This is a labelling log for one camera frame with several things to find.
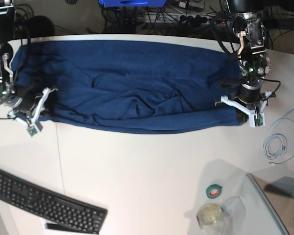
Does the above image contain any green tape roll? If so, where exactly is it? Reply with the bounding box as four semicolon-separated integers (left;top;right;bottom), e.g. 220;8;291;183
206;184;222;199

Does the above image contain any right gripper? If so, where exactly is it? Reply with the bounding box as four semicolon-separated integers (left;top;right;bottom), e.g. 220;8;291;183
14;94;42;114

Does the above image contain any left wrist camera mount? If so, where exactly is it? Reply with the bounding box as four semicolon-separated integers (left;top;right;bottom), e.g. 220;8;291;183
215;90;276;128

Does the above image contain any coiled white cable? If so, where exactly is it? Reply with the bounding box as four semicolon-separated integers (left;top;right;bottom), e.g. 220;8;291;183
263;106;294;165

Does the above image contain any blue box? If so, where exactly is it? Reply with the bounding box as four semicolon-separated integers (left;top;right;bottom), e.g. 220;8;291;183
98;0;167;7

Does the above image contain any black computer keyboard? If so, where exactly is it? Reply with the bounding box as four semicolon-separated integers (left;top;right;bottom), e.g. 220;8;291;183
0;169;108;235

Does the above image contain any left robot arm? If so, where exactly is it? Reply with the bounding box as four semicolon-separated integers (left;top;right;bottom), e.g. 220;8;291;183
210;0;273;127

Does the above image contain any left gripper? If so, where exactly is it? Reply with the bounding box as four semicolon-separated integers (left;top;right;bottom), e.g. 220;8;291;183
235;83;262;125

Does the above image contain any dark blue t-shirt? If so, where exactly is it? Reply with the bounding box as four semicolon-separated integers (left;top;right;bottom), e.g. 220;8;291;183
15;40;240;134

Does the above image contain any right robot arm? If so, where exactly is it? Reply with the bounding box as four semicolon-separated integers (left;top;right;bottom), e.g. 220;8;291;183
0;0;37;114

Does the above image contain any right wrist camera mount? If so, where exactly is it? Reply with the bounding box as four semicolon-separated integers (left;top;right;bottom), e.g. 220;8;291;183
6;87;58;137

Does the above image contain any clear glass jar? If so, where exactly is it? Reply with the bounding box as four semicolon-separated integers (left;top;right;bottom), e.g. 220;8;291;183
196;203;227;235

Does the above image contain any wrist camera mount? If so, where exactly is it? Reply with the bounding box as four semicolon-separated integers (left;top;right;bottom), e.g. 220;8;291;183
215;90;276;128
6;87;58;137

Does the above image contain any black power strip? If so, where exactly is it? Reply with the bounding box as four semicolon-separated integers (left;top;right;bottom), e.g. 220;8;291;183
178;15;234;27

